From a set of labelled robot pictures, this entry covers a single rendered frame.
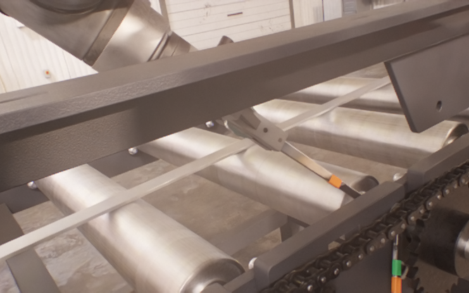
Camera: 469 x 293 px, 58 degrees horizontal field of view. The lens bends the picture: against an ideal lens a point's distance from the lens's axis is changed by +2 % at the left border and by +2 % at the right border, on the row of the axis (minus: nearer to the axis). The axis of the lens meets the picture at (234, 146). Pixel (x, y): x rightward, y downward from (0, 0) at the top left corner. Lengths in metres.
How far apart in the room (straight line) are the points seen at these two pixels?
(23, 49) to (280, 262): 9.15
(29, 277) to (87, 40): 0.56
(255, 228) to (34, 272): 1.03
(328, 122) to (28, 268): 0.72
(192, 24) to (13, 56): 4.09
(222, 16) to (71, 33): 10.95
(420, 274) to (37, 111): 0.50
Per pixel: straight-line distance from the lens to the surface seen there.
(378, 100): 1.30
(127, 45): 0.44
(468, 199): 0.67
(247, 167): 0.83
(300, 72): 0.46
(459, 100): 0.74
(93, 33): 0.44
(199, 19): 10.97
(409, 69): 0.61
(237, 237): 1.70
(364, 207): 0.56
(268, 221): 1.78
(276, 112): 1.17
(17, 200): 1.31
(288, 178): 0.75
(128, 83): 0.27
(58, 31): 0.45
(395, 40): 0.60
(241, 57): 0.31
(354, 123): 1.01
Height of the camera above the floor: 1.20
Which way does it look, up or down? 19 degrees down
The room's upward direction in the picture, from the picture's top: 9 degrees counter-clockwise
